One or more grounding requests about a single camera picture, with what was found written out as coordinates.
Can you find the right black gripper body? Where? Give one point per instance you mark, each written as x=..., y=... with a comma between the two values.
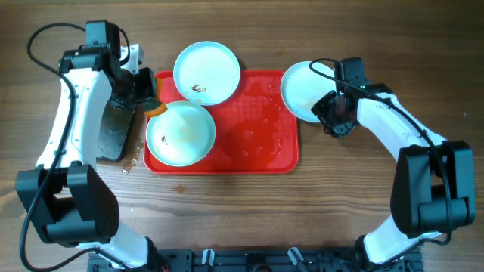
x=325, y=112

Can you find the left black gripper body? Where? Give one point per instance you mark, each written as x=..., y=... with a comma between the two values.
x=144, y=88

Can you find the orange green sponge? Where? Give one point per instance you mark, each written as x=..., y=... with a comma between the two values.
x=154, y=106

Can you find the white plate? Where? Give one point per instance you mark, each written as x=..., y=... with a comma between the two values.
x=207, y=73
x=181, y=136
x=301, y=88

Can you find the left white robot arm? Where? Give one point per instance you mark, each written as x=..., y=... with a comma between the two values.
x=66, y=200

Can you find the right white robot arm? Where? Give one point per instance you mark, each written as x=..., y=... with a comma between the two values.
x=433, y=191

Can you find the black water tray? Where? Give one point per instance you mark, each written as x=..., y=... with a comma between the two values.
x=116, y=126

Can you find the red plastic tray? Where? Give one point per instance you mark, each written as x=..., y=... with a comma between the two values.
x=255, y=133

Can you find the black mounting rail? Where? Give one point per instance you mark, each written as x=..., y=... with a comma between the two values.
x=326, y=260

